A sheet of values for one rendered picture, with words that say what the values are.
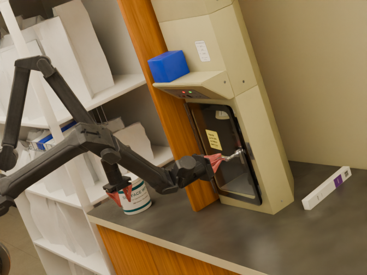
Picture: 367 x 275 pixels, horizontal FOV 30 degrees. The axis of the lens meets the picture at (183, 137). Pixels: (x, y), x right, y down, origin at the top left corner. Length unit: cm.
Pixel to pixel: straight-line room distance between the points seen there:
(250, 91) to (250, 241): 52
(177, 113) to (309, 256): 84
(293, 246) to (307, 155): 74
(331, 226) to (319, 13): 78
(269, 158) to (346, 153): 40
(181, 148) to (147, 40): 45
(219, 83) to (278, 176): 44
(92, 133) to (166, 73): 52
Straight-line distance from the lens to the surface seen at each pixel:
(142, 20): 263
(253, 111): 245
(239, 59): 241
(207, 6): 234
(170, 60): 249
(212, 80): 234
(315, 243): 228
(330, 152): 285
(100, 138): 206
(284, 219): 249
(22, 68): 258
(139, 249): 299
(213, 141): 258
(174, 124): 269
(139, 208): 299
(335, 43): 258
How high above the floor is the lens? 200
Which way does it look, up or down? 16 degrees down
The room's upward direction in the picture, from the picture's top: 20 degrees counter-clockwise
